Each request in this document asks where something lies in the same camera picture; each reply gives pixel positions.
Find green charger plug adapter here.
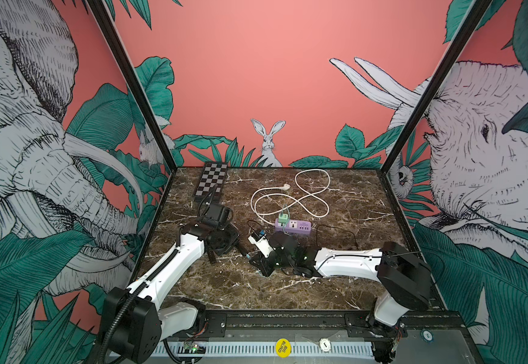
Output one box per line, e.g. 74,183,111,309
277,212,290,224

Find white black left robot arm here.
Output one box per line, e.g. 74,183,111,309
88,203,239,363

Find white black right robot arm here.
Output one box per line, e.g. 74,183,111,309
248,231,432,327

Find purple power strip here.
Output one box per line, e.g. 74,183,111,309
274,218,312,235

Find black white checkerboard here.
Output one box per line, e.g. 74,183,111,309
193,162,228,202

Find yellow round sticker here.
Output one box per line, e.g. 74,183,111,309
275,338,292,358

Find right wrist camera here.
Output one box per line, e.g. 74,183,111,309
248,230,274,258

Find thin black cable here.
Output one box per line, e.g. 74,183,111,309
313,224,360,249

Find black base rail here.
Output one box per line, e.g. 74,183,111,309
200,310,468,341

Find white slotted rail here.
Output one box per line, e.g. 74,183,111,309
168,341,374,359

